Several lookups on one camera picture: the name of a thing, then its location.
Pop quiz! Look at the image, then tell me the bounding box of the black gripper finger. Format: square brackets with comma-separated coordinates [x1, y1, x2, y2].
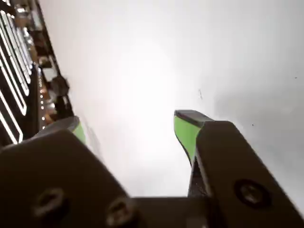
[174, 109, 304, 228]
[0, 115, 141, 228]

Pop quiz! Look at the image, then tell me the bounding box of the black round knob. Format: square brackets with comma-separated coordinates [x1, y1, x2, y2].
[51, 75, 71, 97]

